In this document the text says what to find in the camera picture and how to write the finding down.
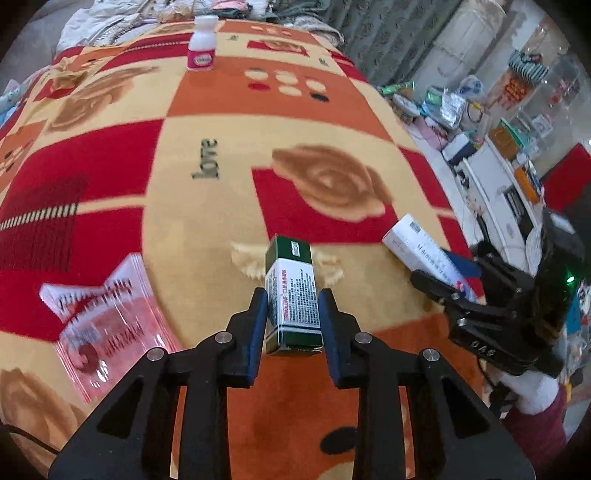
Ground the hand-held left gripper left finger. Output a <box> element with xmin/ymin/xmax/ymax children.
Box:
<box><xmin>48</xmin><ymin>287</ymin><xmax>269</xmax><ymax>480</ymax></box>

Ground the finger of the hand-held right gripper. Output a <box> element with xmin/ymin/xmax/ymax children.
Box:
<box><xmin>440</xmin><ymin>250</ymin><xmax>484</xmax><ymax>283</ymax></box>
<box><xmin>409</xmin><ymin>270</ymin><xmax>491</xmax><ymax>315</ymax></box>

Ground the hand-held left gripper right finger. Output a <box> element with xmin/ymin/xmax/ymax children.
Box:
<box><xmin>318</xmin><ymin>288</ymin><xmax>536</xmax><ymax>480</ymax></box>

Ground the green and white box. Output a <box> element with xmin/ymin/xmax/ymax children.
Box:
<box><xmin>264</xmin><ymin>234</ymin><xmax>324</xmax><ymax>357</ymax></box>

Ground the white paper box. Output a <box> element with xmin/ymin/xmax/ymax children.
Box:
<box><xmin>382</xmin><ymin>213</ymin><xmax>468</xmax><ymax>289</ymax></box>

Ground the white low cabinet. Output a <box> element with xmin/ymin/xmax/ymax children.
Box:
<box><xmin>442</xmin><ymin>143</ymin><xmax>546</xmax><ymax>278</ymax></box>

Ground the blue and white appliance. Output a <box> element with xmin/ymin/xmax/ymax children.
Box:
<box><xmin>445</xmin><ymin>134</ymin><xmax>477</xmax><ymax>165</ymax></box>

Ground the orange cardboard box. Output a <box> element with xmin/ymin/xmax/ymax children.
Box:
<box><xmin>488</xmin><ymin>120</ymin><xmax>526</xmax><ymax>161</ymax></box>

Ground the red cloth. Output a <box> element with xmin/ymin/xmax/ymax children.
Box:
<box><xmin>542</xmin><ymin>143</ymin><xmax>591</xmax><ymax>214</ymax></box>

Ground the pink clear plastic wrapper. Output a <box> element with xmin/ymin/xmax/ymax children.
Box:
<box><xmin>39</xmin><ymin>253</ymin><xmax>184</xmax><ymax>403</ymax></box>

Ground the silver foil bag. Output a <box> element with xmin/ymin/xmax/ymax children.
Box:
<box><xmin>436</xmin><ymin>90</ymin><xmax>465</xmax><ymax>131</ymax></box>

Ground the printed checkered blanket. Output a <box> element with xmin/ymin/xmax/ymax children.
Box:
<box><xmin>0</xmin><ymin>18</ymin><xmax>491</xmax><ymax>480</ymax></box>

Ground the striped bag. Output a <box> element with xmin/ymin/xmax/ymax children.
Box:
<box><xmin>507</xmin><ymin>51</ymin><xmax>549</xmax><ymax>80</ymax></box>

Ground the grey patterned curtain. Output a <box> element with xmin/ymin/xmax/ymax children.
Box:
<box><xmin>272</xmin><ymin>0</ymin><xmax>463</xmax><ymax>86</ymax></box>

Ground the small white bottle pink label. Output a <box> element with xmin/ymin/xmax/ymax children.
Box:
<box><xmin>187</xmin><ymin>15</ymin><xmax>219</xmax><ymax>72</ymax></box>

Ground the pile of pillows and bedding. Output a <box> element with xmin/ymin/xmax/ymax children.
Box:
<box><xmin>57</xmin><ymin>0</ymin><xmax>343</xmax><ymax>48</ymax></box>

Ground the black cable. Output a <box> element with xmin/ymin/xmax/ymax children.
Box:
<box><xmin>0</xmin><ymin>421</ymin><xmax>57</xmax><ymax>456</ymax></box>

